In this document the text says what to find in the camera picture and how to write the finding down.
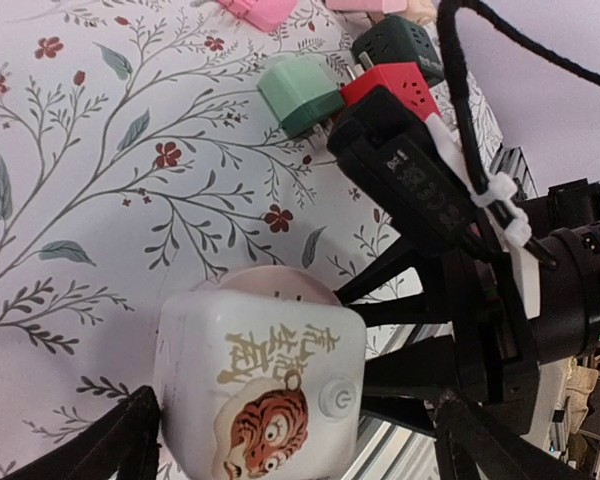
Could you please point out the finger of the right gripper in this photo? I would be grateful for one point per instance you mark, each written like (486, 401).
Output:
(425, 308)
(397, 385)

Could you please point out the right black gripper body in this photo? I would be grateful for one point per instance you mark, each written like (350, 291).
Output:
(495, 353)

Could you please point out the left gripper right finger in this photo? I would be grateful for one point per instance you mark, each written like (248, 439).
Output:
(470, 444)

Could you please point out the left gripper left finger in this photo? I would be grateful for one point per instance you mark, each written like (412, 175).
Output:
(122, 444)

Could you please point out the pink round socket base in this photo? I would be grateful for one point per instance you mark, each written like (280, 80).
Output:
(275, 281)

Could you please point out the white cartoon cube adapter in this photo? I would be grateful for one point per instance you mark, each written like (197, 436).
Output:
(254, 387)

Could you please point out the red cube socket adapter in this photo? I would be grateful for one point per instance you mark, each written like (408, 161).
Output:
(403, 80)

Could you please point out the mint green cube adapter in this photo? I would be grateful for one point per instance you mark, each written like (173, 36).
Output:
(300, 93)

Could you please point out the dark green cube adapter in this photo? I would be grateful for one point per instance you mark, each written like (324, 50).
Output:
(398, 40)

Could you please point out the pink cube socket adapter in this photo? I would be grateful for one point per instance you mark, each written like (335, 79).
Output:
(367, 6)

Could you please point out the pink plug adapter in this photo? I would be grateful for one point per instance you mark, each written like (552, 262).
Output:
(265, 15)

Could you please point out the beige cube socket adapter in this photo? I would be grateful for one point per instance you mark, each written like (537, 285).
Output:
(421, 12)

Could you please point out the aluminium front rail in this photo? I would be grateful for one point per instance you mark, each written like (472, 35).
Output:
(385, 451)

